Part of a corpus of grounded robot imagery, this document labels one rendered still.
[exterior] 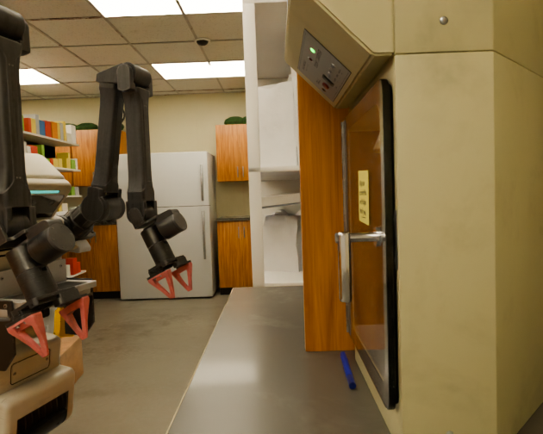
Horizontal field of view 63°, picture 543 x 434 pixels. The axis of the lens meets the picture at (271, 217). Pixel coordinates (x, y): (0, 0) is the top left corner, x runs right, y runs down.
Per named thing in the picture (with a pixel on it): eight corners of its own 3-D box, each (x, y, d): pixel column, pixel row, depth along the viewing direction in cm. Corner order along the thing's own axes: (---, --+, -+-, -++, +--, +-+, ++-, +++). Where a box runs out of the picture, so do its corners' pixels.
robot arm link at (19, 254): (21, 249, 88) (-4, 253, 82) (46, 232, 86) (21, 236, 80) (36, 280, 87) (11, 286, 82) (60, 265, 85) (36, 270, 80)
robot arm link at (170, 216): (144, 210, 131) (126, 211, 122) (174, 191, 127) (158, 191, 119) (162, 246, 129) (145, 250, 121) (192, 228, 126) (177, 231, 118)
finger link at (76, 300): (105, 328, 88) (84, 286, 89) (79, 339, 81) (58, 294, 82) (80, 341, 90) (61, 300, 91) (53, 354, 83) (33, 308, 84)
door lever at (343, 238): (381, 303, 55) (377, 298, 58) (379, 226, 55) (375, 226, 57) (338, 304, 55) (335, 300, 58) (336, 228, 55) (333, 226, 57)
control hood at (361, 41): (348, 108, 82) (346, 53, 81) (395, 53, 50) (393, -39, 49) (285, 111, 82) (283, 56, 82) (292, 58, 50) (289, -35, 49)
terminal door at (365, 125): (353, 334, 83) (347, 119, 81) (396, 416, 53) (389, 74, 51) (349, 334, 83) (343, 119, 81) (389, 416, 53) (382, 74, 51)
